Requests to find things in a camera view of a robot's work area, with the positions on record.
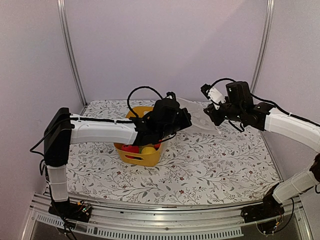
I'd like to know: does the yellow toy lemon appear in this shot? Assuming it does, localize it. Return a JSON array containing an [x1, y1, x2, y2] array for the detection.
[[141, 146, 157, 155]]

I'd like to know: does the clear zip top bag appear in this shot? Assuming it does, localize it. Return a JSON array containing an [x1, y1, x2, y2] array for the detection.
[[176, 97, 221, 135]]

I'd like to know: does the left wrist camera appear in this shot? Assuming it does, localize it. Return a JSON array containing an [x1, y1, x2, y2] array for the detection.
[[165, 91, 176, 100]]

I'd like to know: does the floral tablecloth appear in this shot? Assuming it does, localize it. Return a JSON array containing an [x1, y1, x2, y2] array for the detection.
[[48, 99, 282, 206]]

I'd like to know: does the right aluminium frame post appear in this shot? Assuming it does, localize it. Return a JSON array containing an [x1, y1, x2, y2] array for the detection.
[[250, 0, 275, 93]]

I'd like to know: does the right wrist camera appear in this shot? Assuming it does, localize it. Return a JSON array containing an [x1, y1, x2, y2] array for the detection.
[[200, 84, 226, 110]]

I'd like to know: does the left aluminium frame post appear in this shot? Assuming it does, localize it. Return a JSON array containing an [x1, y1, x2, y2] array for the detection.
[[56, 0, 88, 108]]

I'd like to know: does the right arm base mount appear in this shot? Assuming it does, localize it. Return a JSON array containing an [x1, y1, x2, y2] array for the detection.
[[240, 189, 285, 235]]

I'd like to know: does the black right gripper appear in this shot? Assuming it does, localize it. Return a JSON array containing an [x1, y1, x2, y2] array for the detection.
[[203, 96, 244, 126]]

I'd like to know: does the yellow plastic basket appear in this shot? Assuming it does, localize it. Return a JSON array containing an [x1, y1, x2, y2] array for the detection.
[[113, 106, 168, 168]]

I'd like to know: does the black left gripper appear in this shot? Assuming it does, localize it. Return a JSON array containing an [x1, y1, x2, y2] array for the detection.
[[159, 107, 193, 141]]

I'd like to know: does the red toy tomato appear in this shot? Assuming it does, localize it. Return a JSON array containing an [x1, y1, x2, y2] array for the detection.
[[153, 141, 162, 150]]

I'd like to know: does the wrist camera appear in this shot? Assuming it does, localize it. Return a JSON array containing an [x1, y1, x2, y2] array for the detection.
[[165, 91, 176, 100], [200, 84, 226, 110]]

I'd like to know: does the front aluminium rail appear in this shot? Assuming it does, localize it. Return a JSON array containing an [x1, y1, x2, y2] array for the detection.
[[21, 193, 315, 240]]

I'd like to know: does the aluminium frame post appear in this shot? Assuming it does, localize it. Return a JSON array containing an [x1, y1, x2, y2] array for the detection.
[[56, 0, 88, 108], [250, 0, 275, 93]]

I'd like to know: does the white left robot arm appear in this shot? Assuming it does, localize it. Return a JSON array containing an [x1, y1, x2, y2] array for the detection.
[[43, 97, 192, 217]]

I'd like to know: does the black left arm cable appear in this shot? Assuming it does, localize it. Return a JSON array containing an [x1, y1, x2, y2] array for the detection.
[[126, 86, 163, 118]]

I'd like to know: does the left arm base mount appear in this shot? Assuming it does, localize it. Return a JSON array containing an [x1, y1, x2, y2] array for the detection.
[[48, 199, 92, 223]]

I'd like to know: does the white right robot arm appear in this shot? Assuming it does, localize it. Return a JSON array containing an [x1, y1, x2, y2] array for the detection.
[[200, 78, 320, 218]]

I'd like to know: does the red toy apple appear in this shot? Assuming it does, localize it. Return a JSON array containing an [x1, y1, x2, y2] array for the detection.
[[121, 144, 140, 160]]

